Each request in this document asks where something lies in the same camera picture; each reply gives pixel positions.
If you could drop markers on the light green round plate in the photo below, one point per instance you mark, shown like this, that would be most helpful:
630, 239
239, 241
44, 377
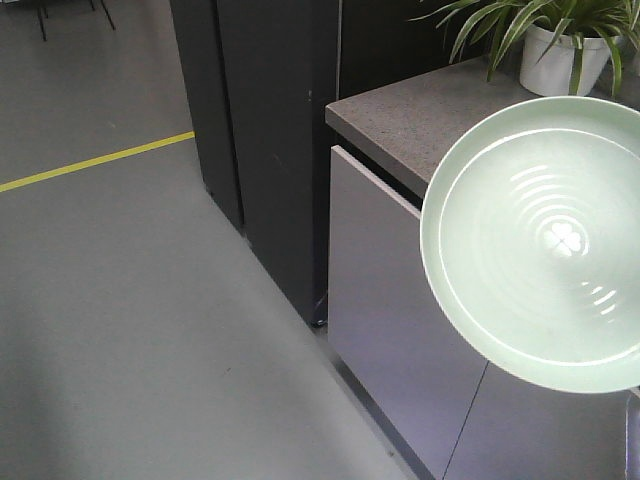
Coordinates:
529, 236

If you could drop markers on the dark tall cabinet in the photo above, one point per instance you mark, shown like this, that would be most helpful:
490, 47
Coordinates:
258, 77

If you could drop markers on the grey kitchen counter cabinet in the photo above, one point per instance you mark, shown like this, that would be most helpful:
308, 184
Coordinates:
450, 413

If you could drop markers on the white plant pot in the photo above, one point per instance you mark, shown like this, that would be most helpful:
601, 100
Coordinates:
546, 69

